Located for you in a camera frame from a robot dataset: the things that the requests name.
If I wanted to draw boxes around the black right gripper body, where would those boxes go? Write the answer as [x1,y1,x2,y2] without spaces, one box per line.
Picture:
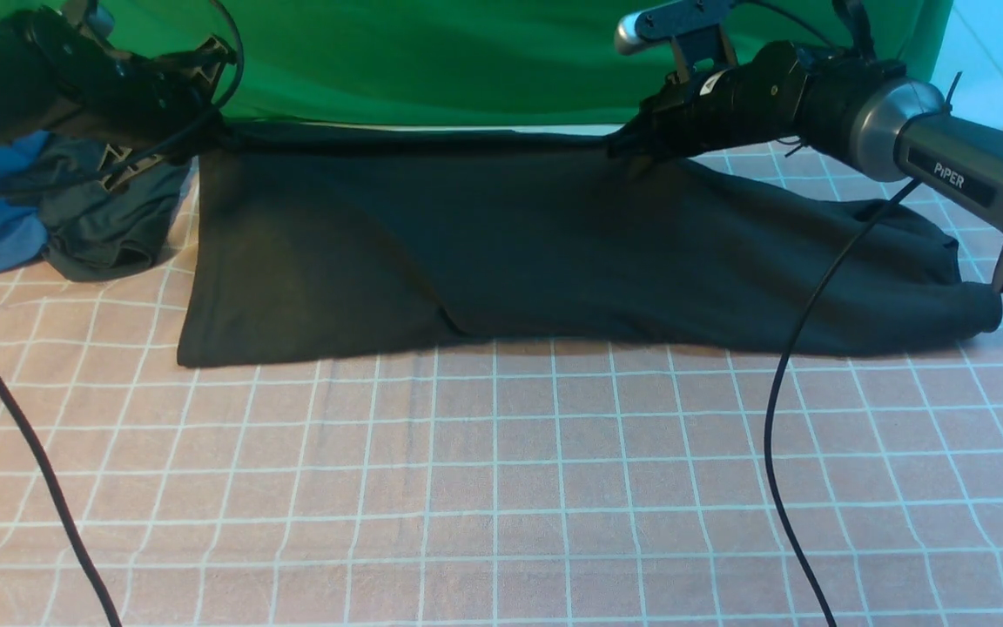
[606,66,807,160]

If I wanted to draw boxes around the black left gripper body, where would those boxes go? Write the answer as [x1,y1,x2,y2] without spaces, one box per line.
[101,36,238,193]

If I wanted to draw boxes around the dark gray long-sleeved shirt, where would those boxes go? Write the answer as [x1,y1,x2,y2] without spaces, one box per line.
[176,122,1003,368]

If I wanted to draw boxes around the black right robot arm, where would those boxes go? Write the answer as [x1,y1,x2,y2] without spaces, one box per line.
[608,41,1003,294]

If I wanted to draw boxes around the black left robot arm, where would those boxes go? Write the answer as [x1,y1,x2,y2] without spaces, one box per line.
[0,1,246,199]

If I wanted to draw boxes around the green backdrop cloth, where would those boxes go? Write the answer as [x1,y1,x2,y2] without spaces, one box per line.
[100,1,953,127]

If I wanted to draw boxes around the dark green crumpled garment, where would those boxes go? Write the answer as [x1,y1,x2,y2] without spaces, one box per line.
[38,164,192,282]

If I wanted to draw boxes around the pink checkered tablecloth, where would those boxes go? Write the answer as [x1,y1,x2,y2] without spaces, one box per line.
[0,179,1003,626]

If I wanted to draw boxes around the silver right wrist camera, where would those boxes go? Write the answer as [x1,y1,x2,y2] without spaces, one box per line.
[614,1,739,84]

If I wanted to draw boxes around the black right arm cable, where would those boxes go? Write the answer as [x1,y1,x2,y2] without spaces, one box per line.
[763,74,964,627]

